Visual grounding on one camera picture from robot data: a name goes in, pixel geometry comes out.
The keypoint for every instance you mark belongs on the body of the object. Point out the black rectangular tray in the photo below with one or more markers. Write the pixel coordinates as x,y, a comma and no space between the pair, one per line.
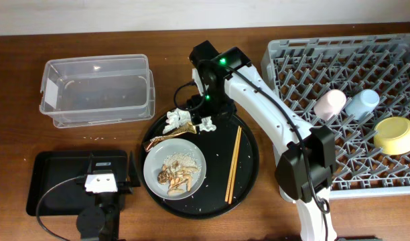
51,168

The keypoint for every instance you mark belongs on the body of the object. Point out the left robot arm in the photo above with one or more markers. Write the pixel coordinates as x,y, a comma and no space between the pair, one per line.
101,220

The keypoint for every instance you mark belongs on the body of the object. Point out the clear plastic storage bin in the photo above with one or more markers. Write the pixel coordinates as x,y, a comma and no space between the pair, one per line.
98,90

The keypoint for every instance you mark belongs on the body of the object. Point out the right wooden chopstick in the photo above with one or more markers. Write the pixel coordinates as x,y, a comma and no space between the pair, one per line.
234,176

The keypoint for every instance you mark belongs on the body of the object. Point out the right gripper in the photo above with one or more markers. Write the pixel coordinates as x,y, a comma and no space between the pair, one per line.
197,115

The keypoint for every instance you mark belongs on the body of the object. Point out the white napkin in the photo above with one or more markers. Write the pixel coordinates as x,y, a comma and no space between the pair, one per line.
177,118

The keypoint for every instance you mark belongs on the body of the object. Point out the food scraps pile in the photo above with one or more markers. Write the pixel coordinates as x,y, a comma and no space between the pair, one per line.
177,171

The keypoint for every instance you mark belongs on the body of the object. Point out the round black serving tray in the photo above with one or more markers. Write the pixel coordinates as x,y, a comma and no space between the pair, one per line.
217,148

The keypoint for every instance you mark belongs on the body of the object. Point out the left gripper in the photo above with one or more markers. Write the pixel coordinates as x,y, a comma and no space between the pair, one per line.
134,179

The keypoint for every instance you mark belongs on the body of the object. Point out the wooden chopstick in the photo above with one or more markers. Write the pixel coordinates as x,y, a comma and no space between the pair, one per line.
234,176
231,172

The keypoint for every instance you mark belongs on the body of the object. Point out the pink plastic cup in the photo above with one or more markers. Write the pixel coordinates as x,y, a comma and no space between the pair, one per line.
330,104

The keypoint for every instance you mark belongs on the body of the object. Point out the left wooden chopstick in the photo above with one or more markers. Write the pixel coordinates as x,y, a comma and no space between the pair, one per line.
231,172

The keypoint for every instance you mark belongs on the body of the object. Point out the blue plastic cup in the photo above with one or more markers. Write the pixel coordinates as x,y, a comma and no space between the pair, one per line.
362,104

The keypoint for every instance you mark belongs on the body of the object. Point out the gold coffee sachet wrapper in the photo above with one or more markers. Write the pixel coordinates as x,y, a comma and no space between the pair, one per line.
186,128

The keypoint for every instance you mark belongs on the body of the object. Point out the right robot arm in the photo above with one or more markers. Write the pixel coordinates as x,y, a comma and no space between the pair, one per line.
307,154

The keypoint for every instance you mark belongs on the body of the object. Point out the yellow bowl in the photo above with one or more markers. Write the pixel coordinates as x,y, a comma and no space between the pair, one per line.
393,135

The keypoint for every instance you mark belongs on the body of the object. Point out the grey plate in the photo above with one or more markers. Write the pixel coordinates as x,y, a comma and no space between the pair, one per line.
156,157

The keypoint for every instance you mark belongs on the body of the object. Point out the grey dishwasher rack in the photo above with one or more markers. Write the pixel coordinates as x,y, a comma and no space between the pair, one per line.
300,71

